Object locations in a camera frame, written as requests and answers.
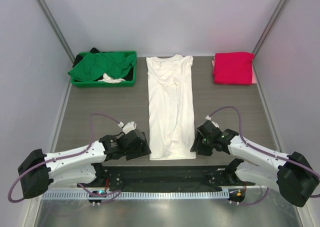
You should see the white t shirt with print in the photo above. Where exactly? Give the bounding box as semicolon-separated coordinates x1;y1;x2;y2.
146;54;196;161

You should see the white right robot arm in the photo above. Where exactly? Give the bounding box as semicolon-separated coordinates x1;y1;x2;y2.
190;120;320;207

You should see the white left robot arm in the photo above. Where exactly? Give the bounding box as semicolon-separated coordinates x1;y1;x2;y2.
17;129;151;199

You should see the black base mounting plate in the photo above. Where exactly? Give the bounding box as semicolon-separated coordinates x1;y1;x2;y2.
82;165;254;193

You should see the white t shirt in bin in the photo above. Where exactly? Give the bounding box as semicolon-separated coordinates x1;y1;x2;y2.
98;73;126;84

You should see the red folded t shirt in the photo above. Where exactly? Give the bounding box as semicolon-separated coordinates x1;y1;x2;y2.
212;52;255;86

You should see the pink folded t shirt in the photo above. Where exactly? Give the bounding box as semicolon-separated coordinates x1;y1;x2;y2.
211;58;257;85

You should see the green plastic bin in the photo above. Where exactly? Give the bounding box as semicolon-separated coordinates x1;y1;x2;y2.
70;50;137;88

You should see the green t shirt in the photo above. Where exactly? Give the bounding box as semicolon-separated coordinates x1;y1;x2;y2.
68;52;137;82

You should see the black t shirt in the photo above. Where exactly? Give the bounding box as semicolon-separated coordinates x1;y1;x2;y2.
72;47;100;68

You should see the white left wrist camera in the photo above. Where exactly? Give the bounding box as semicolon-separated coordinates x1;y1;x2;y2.
117;121;137;135

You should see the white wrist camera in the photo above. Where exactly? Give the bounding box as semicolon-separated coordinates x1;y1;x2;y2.
117;121;137;135
205;115;220;128

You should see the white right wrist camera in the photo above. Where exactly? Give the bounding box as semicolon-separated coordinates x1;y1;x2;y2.
205;115;220;128

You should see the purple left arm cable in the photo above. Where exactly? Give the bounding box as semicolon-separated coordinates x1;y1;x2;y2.
7;113;122;204

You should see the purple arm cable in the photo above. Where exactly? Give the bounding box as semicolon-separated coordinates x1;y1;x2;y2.
7;113;122;204
208;106;320;207

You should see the white slotted cable duct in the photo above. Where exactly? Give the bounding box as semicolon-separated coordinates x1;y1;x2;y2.
42;189;230;200

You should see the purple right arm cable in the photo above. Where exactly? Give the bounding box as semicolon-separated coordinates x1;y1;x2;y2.
208;106;320;207

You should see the right aluminium corner post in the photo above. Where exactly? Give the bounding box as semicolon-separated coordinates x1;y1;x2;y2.
252;0;290;57

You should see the aluminium corner post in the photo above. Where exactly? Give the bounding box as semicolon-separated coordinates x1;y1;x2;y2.
252;0;290;57
36;0;75;62

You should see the left aluminium corner post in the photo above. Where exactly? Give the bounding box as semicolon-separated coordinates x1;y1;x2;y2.
36;0;75;62

